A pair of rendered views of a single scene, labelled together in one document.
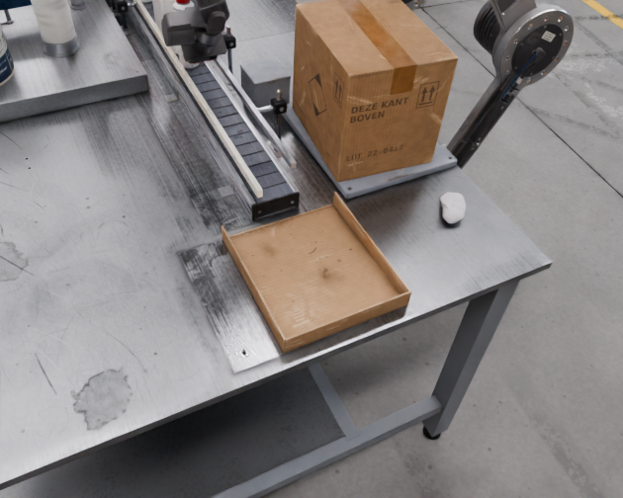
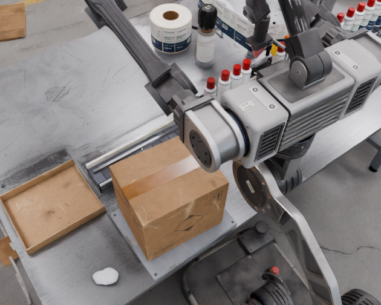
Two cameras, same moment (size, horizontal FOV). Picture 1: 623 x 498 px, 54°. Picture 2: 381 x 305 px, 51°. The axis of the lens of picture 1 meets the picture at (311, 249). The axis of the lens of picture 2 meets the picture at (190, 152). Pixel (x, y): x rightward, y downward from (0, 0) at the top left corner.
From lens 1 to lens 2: 1.48 m
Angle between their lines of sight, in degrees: 50
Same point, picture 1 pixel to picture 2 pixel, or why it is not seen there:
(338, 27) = (166, 155)
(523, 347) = not seen: outside the picture
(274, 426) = not seen: hidden behind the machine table
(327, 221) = (90, 209)
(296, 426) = not seen: hidden behind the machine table
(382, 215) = (99, 237)
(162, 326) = (20, 154)
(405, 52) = (141, 193)
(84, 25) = (231, 63)
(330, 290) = (38, 216)
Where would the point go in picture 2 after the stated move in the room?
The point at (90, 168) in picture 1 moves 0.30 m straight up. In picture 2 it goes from (120, 103) to (111, 49)
